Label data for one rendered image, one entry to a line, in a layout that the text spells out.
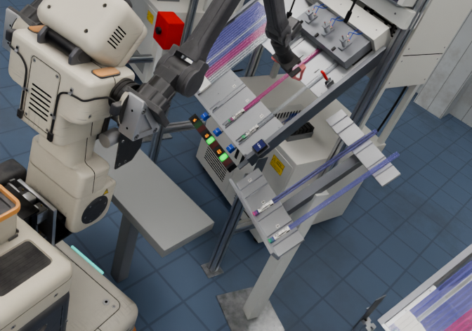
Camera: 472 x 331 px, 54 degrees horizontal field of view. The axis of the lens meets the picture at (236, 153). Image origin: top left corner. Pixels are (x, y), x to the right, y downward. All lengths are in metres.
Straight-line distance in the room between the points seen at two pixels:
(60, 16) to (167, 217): 0.82
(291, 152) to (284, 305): 0.75
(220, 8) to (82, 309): 1.16
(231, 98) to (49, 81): 1.02
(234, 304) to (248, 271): 0.22
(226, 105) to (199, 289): 0.87
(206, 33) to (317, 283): 1.67
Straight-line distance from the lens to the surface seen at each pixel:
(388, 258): 2.91
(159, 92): 1.12
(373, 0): 1.99
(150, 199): 1.73
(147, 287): 2.23
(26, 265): 1.27
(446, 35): 2.28
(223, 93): 2.07
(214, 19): 1.18
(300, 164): 2.12
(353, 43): 1.95
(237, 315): 2.24
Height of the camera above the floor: 1.83
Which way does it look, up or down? 37 degrees down
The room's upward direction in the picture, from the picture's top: 21 degrees clockwise
